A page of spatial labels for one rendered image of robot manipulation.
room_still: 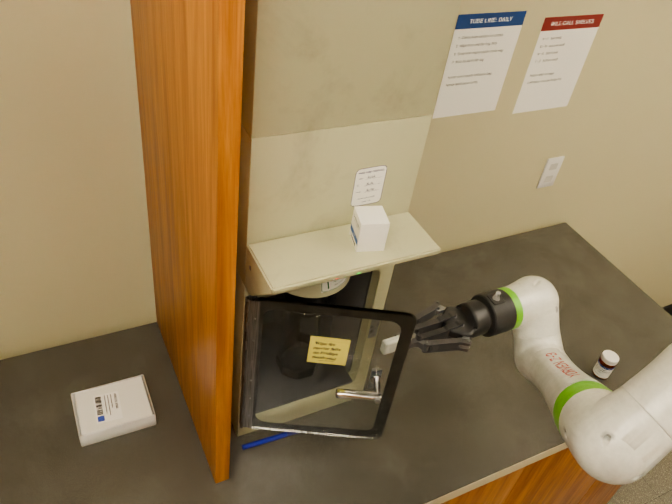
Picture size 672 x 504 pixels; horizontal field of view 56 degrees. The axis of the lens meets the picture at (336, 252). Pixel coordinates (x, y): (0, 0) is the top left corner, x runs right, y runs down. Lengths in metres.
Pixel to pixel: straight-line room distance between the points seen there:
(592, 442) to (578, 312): 1.01
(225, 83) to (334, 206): 0.38
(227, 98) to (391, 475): 0.96
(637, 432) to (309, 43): 0.72
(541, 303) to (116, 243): 0.96
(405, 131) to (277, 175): 0.23
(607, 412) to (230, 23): 0.76
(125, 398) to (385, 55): 0.95
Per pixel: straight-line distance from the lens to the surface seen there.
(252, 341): 1.21
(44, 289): 1.60
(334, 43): 0.92
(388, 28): 0.96
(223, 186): 0.85
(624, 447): 1.04
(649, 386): 1.05
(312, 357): 1.23
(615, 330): 2.02
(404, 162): 1.10
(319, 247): 1.06
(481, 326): 1.32
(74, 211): 1.47
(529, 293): 1.38
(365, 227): 1.03
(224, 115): 0.79
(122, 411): 1.50
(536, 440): 1.65
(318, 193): 1.05
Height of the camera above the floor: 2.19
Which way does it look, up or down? 40 degrees down
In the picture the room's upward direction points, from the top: 10 degrees clockwise
